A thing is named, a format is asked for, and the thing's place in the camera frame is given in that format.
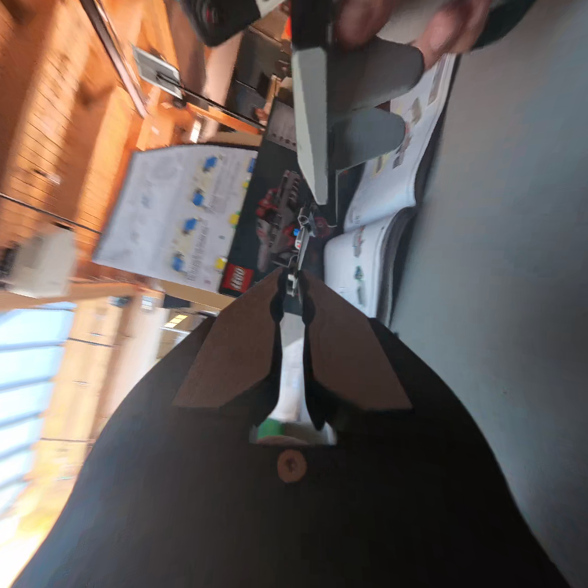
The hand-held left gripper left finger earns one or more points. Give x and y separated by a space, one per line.
234 353

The person's right hand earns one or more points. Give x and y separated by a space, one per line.
358 23

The dark round object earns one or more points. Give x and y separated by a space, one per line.
216 23

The black lego box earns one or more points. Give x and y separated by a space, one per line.
243 257

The white box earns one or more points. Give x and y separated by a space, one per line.
41 266

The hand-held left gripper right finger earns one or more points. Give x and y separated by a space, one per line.
353 363

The black cardboard box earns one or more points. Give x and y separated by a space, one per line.
257 59

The white printed sheet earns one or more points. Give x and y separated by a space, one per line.
156 206

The small lego assembly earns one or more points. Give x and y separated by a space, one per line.
291 282

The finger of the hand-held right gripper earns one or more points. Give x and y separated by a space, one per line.
367 135
312 119

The window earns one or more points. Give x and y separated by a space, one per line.
27 367

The open instruction booklet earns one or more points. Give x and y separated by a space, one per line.
390 197

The grey metal plate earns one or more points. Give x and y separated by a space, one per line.
156 69

